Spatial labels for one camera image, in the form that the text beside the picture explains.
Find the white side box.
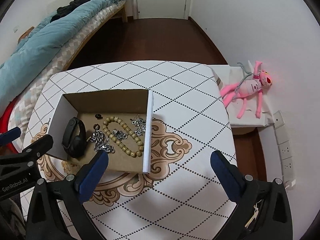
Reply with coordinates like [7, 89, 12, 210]
[208, 64, 276, 129]

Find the silver chain necklace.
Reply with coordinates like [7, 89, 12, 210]
[88, 129, 116, 155]

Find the teal blue duvet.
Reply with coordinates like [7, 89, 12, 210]
[1, 0, 122, 114]

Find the checkered bed sheet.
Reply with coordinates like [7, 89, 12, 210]
[8, 1, 125, 152]

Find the brown pillow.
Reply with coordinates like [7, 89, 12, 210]
[17, 26, 34, 43]

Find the small silver earring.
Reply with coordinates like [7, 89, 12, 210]
[112, 129, 127, 140]

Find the white cardboard box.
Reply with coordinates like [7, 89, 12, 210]
[48, 89, 153, 173]

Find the white wall power strip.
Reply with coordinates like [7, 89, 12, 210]
[273, 110, 296, 190]

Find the wooden bead bracelet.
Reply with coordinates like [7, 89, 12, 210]
[102, 115, 145, 158]

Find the pink panther plush toy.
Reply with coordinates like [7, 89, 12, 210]
[220, 61, 272, 119]

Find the black smart wristband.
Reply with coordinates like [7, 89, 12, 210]
[61, 117, 87, 159]

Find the patterned white tablecloth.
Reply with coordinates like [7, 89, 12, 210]
[23, 61, 236, 239]

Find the black clothing on bed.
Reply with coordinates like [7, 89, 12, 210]
[50, 0, 90, 22]

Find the red blanket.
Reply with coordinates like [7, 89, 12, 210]
[0, 98, 18, 155]

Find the silver chain bracelet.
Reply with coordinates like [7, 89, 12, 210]
[130, 114, 147, 137]

